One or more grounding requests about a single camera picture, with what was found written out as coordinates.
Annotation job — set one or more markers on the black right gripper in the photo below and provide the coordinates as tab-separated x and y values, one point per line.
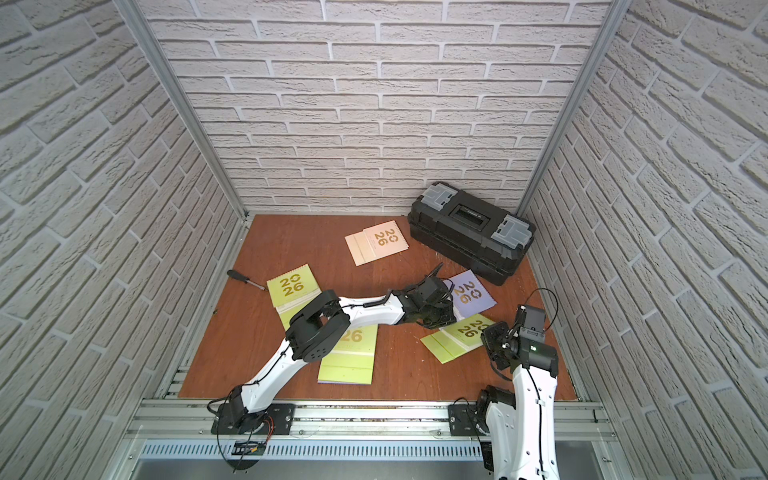
489	337

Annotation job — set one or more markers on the purple 2026 calendar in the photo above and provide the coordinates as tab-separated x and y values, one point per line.
470	297

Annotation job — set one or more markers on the green 2026 desk calendar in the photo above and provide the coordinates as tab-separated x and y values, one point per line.
352	359

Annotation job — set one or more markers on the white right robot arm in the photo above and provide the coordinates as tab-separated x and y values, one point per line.
521	422

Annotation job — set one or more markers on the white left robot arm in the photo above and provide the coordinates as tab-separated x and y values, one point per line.
316	330

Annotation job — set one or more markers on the black plastic toolbox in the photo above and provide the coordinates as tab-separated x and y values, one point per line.
482	237

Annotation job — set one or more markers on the pink 2026 desk calendar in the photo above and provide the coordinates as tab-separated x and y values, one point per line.
376	242

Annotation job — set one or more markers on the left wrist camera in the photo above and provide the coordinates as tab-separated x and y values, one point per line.
434	293

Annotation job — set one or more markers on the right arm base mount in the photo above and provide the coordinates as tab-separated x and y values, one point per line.
468	419

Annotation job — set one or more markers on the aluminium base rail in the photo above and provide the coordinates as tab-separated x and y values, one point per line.
321	430

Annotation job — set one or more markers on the black handled screwdriver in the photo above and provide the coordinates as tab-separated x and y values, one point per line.
238	276

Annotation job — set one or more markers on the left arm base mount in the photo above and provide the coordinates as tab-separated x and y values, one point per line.
243	442

